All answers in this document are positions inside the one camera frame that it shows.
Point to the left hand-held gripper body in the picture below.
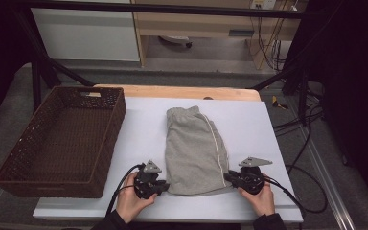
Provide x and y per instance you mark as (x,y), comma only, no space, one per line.
(145,185)

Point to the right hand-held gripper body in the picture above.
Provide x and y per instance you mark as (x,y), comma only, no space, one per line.
(250,179)

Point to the grey shorts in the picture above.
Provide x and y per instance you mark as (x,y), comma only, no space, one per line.
(195,150)

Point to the brown woven basket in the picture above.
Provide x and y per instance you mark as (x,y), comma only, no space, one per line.
(60,143)

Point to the person's left hand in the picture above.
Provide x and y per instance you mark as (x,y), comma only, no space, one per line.
(127,201)

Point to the person's right hand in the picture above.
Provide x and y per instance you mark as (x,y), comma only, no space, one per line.
(263,201)

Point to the white table sheet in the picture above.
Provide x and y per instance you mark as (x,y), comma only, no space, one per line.
(140,127)

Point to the yellow and black tool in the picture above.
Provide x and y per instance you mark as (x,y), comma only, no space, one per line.
(275,100)

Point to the white chair base with caster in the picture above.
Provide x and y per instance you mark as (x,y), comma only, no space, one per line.
(175,39)

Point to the black curtain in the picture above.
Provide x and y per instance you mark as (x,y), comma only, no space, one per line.
(0,48)
(357,80)

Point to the light wooden desk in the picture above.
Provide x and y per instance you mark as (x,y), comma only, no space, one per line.
(188,25)

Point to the white cabinet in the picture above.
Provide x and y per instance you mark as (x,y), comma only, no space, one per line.
(83,35)

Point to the white power strip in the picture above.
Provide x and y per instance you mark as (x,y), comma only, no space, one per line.
(263,4)

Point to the black metal frame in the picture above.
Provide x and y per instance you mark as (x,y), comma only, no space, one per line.
(172,8)

